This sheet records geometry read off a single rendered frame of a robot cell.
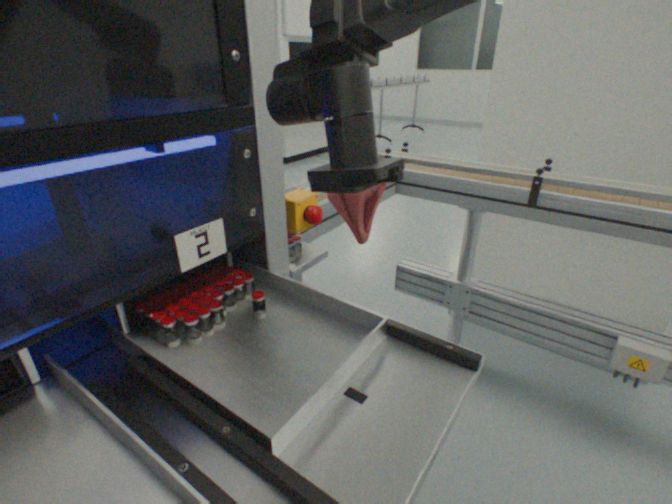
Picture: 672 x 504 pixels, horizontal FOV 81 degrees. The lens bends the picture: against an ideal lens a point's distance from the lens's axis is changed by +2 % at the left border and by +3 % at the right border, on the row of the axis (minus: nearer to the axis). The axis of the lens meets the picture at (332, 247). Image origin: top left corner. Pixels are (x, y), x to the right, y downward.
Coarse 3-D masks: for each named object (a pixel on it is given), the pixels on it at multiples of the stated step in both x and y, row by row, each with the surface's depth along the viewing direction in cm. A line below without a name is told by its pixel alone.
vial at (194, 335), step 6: (186, 318) 58; (192, 318) 58; (198, 318) 59; (186, 324) 58; (192, 324) 58; (198, 324) 59; (186, 330) 58; (192, 330) 58; (198, 330) 59; (186, 336) 59; (192, 336) 59; (198, 336) 59; (192, 342) 59; (198, 342) 60
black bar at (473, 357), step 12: (396, 324) 61; (396, 336) 61; (408, 336) 60; (420, 336) 59; (432, 336) 59; (432, 348) 58; (444, 348) 57; (456, 348) 56; (456, 360) 56; (468, 360) 55; (480, 360) 55
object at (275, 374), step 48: (288, 288) 72; (144, 336) 62; (240, 336) 61; (288, 336) 61; (336, 336) 61; (384, 336) 61; (192, 384) 48; (240, 384) 52; (288, 384) 52; (336, 384) 51; (288, 432) 44
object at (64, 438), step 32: (64, 384) 52; (0, 416) 48; (32, 416) 48; (64, 416) 48; (96, 416) 48; (0, 448) 44; (32, 448) 44; (64, 448) 44; (96, 448) 44; (128, 448) 44; (0, 480) 41; (32, 480) 41; (64, 480) 41; (96, 480) 41; (128, 480) 41; (160, 480) 41
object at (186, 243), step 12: (204, 228) 59; (216, 228) 61; (180, 240) 56; (192, 240) 58; (204, 240) 60; (216, 240) 62; (180, 252) 57; (192, 252) 59; (204, 252) 60; (216, 252) 62; (180, 264) 57; (192, 264) 59
